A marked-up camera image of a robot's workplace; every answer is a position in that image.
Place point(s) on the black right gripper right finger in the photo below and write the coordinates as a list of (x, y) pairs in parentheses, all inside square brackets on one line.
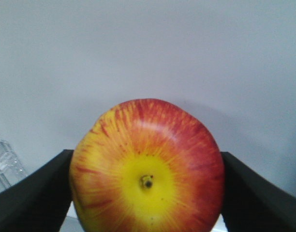
[(253, 204)]

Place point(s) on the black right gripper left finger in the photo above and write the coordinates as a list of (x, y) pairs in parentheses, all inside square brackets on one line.
[(40, 202)]

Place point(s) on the red yellow apple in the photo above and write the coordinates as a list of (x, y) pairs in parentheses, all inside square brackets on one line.
[(147, 166)]

